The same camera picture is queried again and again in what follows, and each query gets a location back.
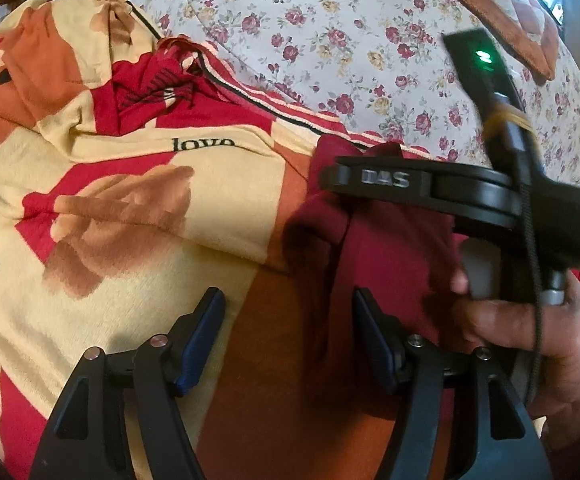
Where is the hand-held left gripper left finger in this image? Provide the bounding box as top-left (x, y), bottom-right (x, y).
top-left (29, 287), bottom-right (227, 480)

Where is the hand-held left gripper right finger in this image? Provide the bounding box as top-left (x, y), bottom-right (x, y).
top-left (352, 287), bottom-right (553, 480)

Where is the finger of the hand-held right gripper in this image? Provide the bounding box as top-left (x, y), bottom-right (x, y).
top-left (320, 156), bottom-right (432, 197)

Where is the maroon fleece garment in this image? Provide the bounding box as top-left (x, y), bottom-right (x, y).
top-left (285, 135), bottom-right (477, 361)

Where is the person's right hand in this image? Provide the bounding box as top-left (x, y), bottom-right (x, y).
top-left (451, 264), bottom-right (580, 457)

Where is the printed red and cream blanket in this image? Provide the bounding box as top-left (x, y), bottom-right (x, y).
top-left (0, 0), bottom-right (580, 480)

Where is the floral bed sheet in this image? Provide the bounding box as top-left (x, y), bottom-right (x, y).
top-left (80, 0), bottom-right (580, 231)

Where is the brown quilted cushion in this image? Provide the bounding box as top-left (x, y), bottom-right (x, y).
top-left (405, 0), bottom-right (566, 81)

